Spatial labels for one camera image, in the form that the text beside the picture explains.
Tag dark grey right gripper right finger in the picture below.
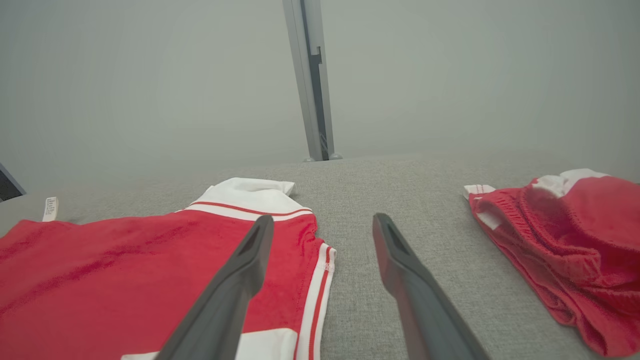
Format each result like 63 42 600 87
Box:
372 213 491 360

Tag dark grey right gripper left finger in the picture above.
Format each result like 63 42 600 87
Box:
155 215 275 360

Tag red white basketball jersey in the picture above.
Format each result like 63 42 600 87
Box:
0 177 337 360

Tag red shorts with white stripe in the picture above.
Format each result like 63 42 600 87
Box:
463 168 640 358

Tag grey partition post with feet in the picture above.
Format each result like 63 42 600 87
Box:
282 0 343 162

